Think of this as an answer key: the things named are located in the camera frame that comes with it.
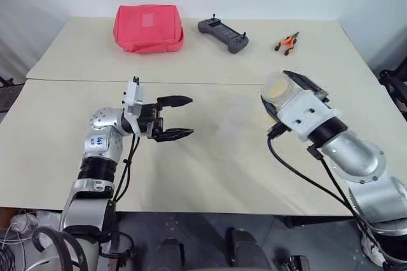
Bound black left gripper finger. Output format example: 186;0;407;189
156;95;194;109
152;127;195;143

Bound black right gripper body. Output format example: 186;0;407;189
266;121;291;139

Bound grey handheld remote controller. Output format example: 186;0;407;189
197;13;250;55

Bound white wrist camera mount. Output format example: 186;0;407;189
275;89;343;142
122;75;146;134

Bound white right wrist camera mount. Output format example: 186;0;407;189
275;89;343;142

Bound dark metal base fitting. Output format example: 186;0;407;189
284;253;311;271

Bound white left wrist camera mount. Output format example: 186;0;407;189
122;75;146;134

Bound pink fabric pouch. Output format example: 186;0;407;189
113;4;185;54

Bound clear crumpled plastic bag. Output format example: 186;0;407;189
35;210;64;231

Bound white cable bundle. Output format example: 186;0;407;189
0;212;38;253

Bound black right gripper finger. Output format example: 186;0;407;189
282;69;327;97
259;95;282;126

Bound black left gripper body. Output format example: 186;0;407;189
138;101;166;140

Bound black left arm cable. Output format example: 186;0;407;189
109;132;142;211

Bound orange black pliers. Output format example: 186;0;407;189
274;31;301;57

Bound clear plastic container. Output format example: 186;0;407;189
260;69;319;125

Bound silver robot torso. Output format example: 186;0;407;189
31;235;100;271

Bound black metal stand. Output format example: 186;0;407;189
0;75;25;113

